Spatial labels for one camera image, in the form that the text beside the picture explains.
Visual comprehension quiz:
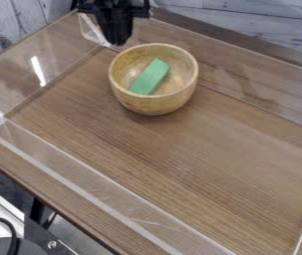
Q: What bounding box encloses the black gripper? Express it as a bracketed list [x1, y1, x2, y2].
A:
[76, 0, 151, 46]

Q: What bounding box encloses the black metal base plate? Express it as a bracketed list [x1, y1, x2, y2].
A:
[0, 231, 77, 255]

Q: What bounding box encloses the black table leg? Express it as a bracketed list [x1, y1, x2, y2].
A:
[29, 198, 45, 224]

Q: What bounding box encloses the clear acrylic corner bracket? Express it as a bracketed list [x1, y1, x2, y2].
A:
[77, 13, 111, 47]

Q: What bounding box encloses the black cable loop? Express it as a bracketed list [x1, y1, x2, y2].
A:
[0, 216, 20, 255]

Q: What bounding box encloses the green rectangular block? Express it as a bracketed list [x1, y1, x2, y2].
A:
[128, 59, 170, 96]

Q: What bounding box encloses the brown wooden bowl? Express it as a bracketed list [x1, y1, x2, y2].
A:
[108, 43, 198, 116]

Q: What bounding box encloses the clear acrylic front barrier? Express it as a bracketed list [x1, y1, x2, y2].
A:
[0, 96, 236, 255]

